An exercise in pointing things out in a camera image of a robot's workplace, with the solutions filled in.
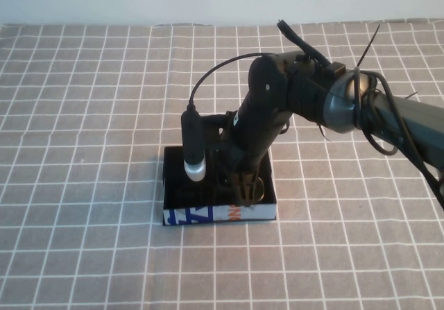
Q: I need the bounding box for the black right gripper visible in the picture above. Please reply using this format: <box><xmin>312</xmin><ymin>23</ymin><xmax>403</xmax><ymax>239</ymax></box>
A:
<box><xmin>217</xmin><ymin>53</ymin><xmax>291</xmax><ymax>207</ymax></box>

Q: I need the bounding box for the black printed glasses case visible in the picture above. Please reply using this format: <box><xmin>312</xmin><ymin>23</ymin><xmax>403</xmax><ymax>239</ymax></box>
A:
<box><xmin>162</xmin><ymin>146</ymin><xmax>278</xmax><ymax>227</ymax></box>

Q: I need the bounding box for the grey checked tablecloth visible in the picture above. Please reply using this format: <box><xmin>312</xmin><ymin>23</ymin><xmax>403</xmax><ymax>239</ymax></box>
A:
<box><xmin>0</xmin><ymin>18</ymin><xmax>444</xmax><ymax>310</ymax></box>

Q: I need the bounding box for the black zip tie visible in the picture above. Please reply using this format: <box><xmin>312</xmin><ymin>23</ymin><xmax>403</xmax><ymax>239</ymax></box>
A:
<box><xmin>355</xmin><ymin>24</ymin><xmax>382</xmax><ymax>74</ymax></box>

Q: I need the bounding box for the black silver-tipped wrist camera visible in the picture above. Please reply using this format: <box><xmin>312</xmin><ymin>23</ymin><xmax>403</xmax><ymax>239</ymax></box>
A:
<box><xmin>180</xmin><ymin>105</ymin><xmax>208</xmax><ymax>182</ymax></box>

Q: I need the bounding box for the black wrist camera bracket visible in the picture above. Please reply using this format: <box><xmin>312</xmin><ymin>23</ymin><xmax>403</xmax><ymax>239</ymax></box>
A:
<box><xmin>200</xmin><ymin>111</ymin><xmax>240</xmax><ymax>151</ymax></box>

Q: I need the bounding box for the black loose strap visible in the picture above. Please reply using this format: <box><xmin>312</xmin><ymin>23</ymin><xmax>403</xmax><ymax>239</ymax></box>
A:
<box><xmin>317</xmin><ymin>122</ymin><xmax>332</xmax><ymax>143</ymax></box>

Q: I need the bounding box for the thin black camera cable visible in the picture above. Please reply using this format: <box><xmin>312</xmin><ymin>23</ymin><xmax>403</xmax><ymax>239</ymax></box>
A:
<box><xmin>189</xmin><ymin>53</ymin><xmax>275</xmax><ymax>112</ymax></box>

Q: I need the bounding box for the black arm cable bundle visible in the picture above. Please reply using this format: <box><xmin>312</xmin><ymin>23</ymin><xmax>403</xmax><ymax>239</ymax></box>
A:
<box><xmin>277</xmin><ymin>19</ymin><xmax>444</xmax><ymax>193</ymax></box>

